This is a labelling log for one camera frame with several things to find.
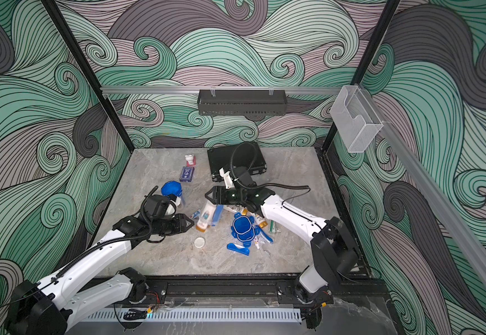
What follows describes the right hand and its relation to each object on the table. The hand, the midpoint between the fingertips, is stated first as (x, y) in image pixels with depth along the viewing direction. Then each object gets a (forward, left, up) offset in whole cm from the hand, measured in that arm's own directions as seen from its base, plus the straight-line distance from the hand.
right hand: (209, 197), depth 78 cm
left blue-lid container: (+9, +18, -6) cm, 21 cm away
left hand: (-7, +7, -7) cm, 12 cm away
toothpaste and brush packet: (-9, -21, -18) cm, 29 cm away
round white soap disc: (-11, +5, -18) cm, 21 cm away
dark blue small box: (+25, +16, -16) cm, 34 cm away
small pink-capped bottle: (+31, +15, -11) cm, 36 cm away
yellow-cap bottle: (-6, +1, -2) cm, 7 cm away
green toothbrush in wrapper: (-5, -26, -18) cm, 32 cm away
